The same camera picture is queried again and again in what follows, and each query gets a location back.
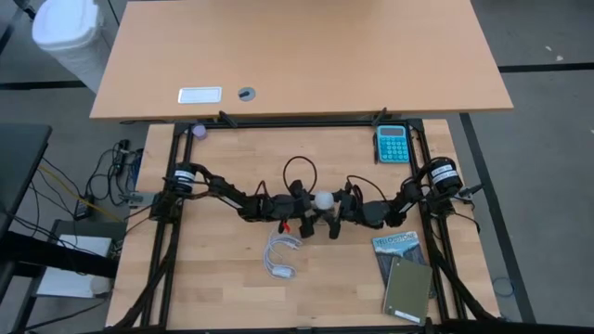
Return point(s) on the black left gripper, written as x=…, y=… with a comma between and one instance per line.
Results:
x=287, y=208

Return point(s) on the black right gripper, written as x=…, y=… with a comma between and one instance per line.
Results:
x=369, y=214

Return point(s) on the brass lamp socket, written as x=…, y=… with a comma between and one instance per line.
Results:
x=329, y=213

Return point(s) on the white lightbulb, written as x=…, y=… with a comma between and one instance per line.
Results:
x=324, y=200

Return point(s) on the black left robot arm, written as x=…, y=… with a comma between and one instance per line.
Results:
x=223, y=185

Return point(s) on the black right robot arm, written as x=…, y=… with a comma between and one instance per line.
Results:
x=443, y=174

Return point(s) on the red zip tie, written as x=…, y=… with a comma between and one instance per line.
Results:
x=284, y=227

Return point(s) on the Yellowstone book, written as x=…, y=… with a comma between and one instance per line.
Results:
x=394, y=246

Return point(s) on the black pen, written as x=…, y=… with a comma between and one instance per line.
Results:
x=375, y=148

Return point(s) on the teal calculator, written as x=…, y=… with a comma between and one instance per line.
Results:
x=393, y=145

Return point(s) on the black clamp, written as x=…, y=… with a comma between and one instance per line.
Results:
x=227, y=119
x=379, y=117

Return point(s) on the green spiral notebook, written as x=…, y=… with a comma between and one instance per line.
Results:
x=408, y=290

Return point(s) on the grey round desk grommet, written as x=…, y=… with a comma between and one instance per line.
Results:
x=247, y=93

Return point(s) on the white rectangular desk plate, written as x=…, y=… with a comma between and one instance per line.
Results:
x=200, y=95

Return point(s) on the light wooden desk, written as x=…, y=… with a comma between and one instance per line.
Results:
x=301, y=51

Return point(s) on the black power adapter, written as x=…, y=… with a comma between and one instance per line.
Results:
x=83, y=209

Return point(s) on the white box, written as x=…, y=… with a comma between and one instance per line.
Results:
x=74, y=273

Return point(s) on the black side desk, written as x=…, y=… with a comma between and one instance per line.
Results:
x=18, y=167

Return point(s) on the white trash bin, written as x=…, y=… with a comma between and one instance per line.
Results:
x=65, y=32

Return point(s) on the black aluminium table frame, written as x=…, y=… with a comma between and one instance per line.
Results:
x=178, y=139

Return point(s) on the grey metal bracket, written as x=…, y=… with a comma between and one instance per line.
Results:
x=137, y=199

